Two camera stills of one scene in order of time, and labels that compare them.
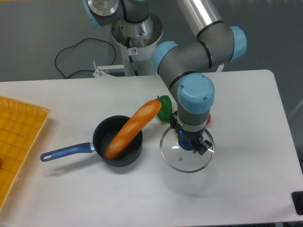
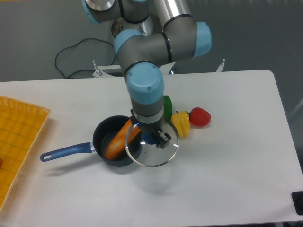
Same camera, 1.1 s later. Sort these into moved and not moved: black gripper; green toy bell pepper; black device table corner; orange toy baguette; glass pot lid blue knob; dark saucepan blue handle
Moved: black gripper; glass pot lid blue knob
Not moved: black device table corner; orange toy baguette; green toy bell pepper; dark saucepan blue handle
